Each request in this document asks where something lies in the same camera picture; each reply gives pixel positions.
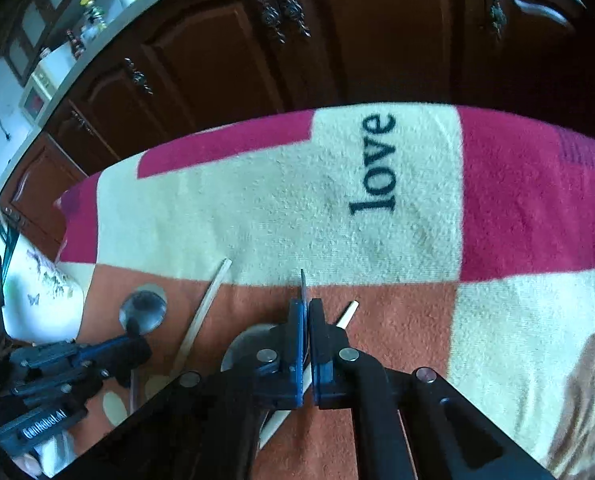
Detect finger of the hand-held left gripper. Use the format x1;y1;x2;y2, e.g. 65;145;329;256
8;366;109;404
10;335;153;387

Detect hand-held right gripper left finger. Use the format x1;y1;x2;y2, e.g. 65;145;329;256
72;299;308;480

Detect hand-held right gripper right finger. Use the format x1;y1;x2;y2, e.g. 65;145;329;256
308;299;555;480

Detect small metal spoon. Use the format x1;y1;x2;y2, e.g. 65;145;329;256
119;283;169;413

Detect dull metal spoon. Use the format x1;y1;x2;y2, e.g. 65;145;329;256
222;324;278;372

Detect white chopstick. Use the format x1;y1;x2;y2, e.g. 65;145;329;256
258;300;361;452

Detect white butterfly utensil holder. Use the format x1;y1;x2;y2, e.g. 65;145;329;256
0;232;87;348

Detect printed patchwork blanket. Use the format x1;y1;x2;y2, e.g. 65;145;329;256
52;102;595;480

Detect cream microwave oven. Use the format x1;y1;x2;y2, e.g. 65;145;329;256
18;57;78;123

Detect dark wooden base cabinets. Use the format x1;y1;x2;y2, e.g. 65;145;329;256
0;0;595;261

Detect ornate metal cabinet handle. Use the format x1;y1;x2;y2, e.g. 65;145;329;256
488;0;507;42
255;0;284;45
70;110;96;137
272;0;312;38
124;57;154;97

